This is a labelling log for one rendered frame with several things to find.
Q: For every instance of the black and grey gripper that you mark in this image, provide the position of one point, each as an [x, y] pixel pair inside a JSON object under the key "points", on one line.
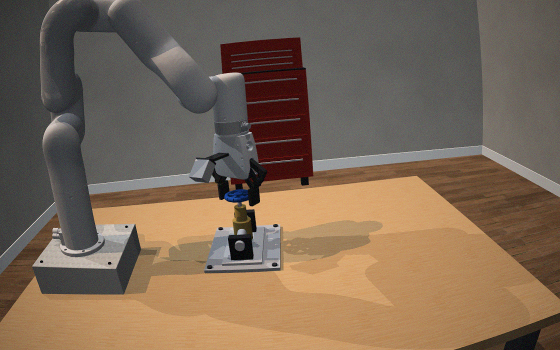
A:
{"points": [[242, 163]]}

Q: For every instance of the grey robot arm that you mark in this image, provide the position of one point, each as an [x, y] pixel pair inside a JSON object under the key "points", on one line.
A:
{"points": [[62, 95]]}

